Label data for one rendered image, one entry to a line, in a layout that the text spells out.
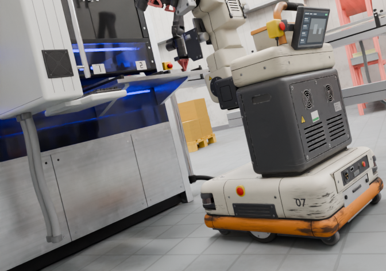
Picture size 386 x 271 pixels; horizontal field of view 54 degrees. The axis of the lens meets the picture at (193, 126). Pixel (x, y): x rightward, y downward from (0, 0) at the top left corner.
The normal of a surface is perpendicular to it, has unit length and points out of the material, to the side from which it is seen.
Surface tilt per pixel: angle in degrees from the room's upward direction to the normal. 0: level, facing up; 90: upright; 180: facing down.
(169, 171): 90
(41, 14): 90
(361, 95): 90
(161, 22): 90
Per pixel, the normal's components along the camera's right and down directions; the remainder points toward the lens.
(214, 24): -0.69, 0.18
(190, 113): -0.44, 0.14
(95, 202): 0.71, -0.14
